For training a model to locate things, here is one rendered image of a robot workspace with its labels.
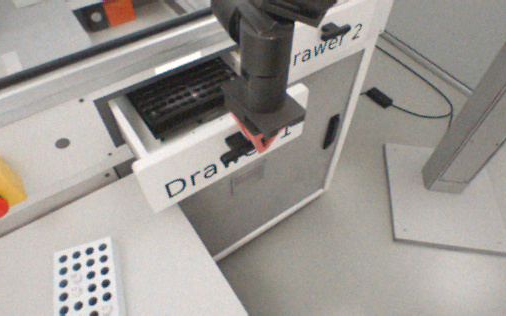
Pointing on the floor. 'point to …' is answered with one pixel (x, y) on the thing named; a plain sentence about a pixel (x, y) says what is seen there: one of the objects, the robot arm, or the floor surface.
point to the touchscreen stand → (465, 160)
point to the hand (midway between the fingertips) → (260, 144)
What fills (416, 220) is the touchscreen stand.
